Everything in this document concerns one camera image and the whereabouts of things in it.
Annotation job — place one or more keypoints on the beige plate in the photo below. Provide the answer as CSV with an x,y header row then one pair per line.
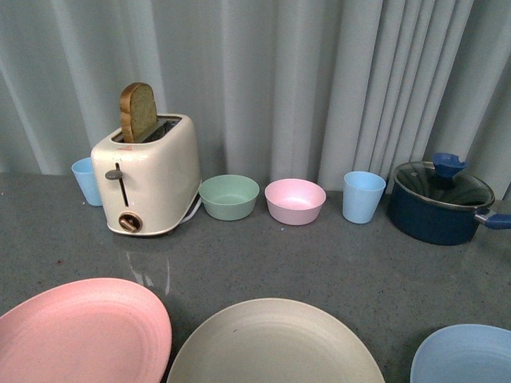
x,y
273,340

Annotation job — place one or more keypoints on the grey curtain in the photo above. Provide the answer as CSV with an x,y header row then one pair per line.
x,y
276,89

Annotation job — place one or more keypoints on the glass pot lid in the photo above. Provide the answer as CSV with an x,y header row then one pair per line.
x,y
444,182

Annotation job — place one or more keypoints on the light blue cup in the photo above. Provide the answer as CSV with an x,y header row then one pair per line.
x,y
361,194
84,175

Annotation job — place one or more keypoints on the light blue plate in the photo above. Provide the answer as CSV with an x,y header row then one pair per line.
x,y
463,353

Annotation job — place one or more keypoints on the light blue cup right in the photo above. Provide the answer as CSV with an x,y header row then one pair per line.
x,y
361,194

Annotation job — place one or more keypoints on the dark blue saucepan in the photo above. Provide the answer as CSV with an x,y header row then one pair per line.
x,y
440,225

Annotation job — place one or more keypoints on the green bowl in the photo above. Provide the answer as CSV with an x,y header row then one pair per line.
x,y
229,197

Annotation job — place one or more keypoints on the cream white toaster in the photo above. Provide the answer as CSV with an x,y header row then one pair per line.
x,y
148,188

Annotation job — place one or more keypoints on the brown bread slice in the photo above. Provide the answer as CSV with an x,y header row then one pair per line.
x,y
138,112

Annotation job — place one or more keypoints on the light blue cup left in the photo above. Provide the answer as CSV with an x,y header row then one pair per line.
x,y
84,175

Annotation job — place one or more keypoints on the pink bowl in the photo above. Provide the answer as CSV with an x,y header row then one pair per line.
x,y
294,202

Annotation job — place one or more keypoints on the pink plate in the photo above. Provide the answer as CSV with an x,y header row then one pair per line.
x,y
93,330

